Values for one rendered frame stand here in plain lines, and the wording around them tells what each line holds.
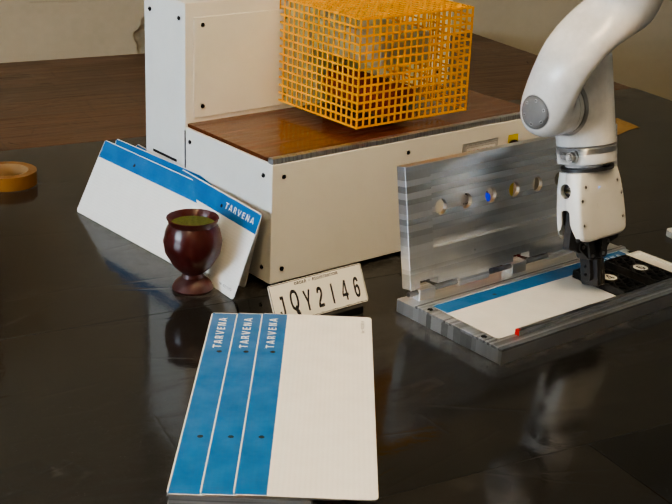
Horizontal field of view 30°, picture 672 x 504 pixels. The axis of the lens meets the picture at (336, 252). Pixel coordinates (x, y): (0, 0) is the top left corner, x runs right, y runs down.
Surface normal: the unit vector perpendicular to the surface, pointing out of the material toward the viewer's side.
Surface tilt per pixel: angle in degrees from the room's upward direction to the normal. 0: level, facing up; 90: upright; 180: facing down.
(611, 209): 76
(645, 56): 90
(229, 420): 0
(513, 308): 0
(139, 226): 63
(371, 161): 90
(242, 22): 90
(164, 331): 0
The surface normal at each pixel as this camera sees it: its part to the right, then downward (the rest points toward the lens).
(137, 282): 0.04, -0.93
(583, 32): -0.31, -0.41
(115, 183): -0.66, -0.24
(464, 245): 0.62, 0.15
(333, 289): 0.58, -0.12
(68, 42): 0.47, 0.33
